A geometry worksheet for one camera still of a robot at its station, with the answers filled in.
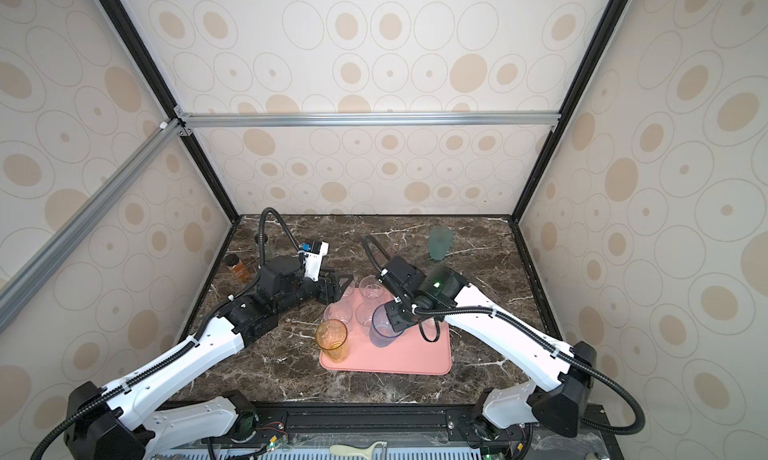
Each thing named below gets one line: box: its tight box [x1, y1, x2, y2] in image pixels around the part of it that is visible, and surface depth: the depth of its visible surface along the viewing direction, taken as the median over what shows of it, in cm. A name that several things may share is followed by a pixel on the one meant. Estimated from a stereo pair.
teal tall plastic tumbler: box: [428, 225, 453, 261], surface depth 111 cm
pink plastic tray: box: [320, 287, 453, 375], surface depth 85 cm
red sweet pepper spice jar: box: [224, 254, 249, 279], surface depth 99 cm
